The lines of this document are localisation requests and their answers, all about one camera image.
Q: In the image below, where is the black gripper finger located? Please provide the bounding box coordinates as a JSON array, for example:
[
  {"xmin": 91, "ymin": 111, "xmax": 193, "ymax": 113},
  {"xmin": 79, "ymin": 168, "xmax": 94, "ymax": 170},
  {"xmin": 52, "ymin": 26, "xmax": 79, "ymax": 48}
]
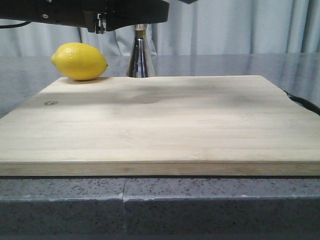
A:
[
  {"xmin": 179, "ymin": 0, "xmax": 198, "ymax": 4},
  {"xmin": 106, "ymin": 0, "xmax": 170, "ymax": 31}
]

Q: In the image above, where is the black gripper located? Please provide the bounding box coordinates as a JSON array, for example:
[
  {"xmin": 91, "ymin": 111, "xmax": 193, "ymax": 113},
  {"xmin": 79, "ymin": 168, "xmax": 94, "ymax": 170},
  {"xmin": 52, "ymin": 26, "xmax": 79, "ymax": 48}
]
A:
[{"xmin": 0, "ymin": 0, "xmax": 108, "ymax": 34}]

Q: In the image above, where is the steel double jigger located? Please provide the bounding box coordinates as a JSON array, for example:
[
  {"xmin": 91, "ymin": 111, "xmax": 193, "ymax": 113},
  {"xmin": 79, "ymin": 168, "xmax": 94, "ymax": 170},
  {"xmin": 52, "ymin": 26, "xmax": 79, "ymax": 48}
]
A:
[{"xmin": 126, "ymin": 24, "xmax": 156, "ymax": 78}]

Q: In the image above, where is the grey curtain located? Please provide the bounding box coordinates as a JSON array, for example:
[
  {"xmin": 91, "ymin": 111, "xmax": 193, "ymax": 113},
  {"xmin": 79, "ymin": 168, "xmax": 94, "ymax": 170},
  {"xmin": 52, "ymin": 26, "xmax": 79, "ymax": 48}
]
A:
[{"xmin": 0, "ymin": 0, "xmax": 320, "ymax": 57}]

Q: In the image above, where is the yellow lemon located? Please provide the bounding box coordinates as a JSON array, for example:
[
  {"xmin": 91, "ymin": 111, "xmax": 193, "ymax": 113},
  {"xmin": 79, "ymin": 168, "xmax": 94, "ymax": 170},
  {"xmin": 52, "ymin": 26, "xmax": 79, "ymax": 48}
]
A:
[{"xmin": 51, "ymin": 42, "xmax": 108, "ymax": 81}]

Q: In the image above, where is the wooden cutting board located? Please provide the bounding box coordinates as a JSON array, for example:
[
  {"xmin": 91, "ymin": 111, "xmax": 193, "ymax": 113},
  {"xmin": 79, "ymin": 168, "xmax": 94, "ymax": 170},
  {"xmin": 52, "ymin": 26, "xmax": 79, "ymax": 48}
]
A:
[{"xmin": 0, "ymin": 75, "xmax": 320, "ymax": 176}]

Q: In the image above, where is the black cable on table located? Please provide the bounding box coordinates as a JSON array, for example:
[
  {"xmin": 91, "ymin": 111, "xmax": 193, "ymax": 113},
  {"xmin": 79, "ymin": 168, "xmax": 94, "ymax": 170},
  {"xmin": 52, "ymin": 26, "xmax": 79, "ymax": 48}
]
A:
[{"xmin": 282, "ymin": 89, "xmax": 320, "ymax": 116}]

